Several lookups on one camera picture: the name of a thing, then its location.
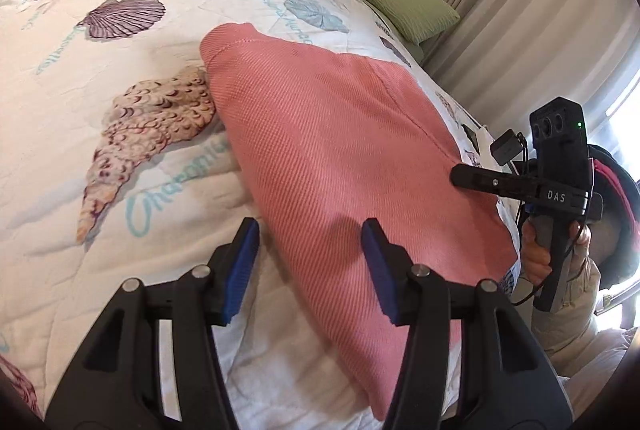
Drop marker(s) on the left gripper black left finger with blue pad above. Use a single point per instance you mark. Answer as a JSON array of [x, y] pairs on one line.
[[150, 360]]

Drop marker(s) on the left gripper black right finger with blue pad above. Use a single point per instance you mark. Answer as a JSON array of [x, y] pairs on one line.
[[506, 380]]

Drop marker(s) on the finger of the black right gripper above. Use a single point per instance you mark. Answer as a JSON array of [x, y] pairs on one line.
[[532, 191]]

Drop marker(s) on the pink knit garment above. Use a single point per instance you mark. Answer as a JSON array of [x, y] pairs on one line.
[[328, 140]]

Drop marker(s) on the beige sleeve forearm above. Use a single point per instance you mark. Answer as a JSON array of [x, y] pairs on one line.
[[583, 356]]

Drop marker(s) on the person's right hand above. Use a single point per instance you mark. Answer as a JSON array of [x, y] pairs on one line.
[[536, 259]]

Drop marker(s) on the grey pleated curtain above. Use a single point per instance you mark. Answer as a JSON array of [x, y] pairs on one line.
[[506, 58]]

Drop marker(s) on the green ribbed pillow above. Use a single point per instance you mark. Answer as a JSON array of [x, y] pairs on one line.
[[418, 20]]

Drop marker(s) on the white seashell print quilt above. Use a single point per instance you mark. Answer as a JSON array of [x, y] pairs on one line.
[[63, 64]]

